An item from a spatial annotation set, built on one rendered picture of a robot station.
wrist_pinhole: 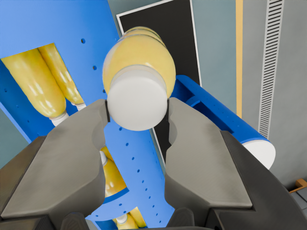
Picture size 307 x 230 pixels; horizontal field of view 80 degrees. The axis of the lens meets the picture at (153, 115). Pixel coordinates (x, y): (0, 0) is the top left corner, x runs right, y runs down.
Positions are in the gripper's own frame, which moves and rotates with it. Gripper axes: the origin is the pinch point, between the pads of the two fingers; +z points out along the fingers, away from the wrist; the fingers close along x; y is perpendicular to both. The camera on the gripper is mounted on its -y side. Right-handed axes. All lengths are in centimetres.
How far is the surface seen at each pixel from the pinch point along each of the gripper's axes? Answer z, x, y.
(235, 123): 57, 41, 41
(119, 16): 125, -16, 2
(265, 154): 46, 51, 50
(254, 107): 163, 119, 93
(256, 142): 45, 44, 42
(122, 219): 27, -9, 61
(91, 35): 20.1, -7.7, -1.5
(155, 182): 22.4, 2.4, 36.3
